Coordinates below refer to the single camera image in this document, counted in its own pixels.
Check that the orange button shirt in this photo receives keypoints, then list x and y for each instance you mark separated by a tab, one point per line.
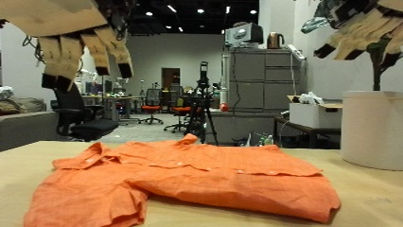
209	176

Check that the green leafy plant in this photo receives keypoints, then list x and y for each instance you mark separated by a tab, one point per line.
377	75

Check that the white power strip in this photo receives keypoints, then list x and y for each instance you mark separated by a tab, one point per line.
296	52

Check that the copper kettle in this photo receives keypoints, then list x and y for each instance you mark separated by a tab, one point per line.
274	41

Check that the white plastic bag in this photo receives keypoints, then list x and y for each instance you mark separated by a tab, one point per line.
310	98

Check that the crinkled silver bag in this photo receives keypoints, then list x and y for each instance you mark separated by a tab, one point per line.
6	93

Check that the background office desk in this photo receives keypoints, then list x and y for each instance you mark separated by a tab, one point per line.
111	100

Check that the brown cushion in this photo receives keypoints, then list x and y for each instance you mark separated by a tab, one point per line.
23	104

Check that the white cardboard box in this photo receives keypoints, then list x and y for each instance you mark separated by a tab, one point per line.
313	115

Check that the grey boxy appliance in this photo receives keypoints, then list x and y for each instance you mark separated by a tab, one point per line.
244	33

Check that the brown door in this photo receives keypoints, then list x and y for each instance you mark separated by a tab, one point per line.
171	77

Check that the white round planter pot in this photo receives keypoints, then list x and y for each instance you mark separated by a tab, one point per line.
371	132

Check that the grey filing cabinet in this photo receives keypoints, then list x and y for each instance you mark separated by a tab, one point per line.
252	82

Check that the black office chair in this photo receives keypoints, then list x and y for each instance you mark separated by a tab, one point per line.
89	126

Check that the dark side table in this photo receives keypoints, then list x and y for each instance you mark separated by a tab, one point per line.
309	130

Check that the orange seat office chair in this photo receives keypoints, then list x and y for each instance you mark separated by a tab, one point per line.
151	108
181	110

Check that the grey sofa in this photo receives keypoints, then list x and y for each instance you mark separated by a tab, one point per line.
26	129

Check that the red round object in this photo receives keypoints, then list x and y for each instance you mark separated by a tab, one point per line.
224	107

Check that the green plastic bottles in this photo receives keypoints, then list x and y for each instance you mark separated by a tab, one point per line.
266	140

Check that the grey low counter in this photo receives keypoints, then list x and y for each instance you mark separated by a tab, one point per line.
240	126

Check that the black camera tripod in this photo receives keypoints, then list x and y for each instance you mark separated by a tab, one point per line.
202	104

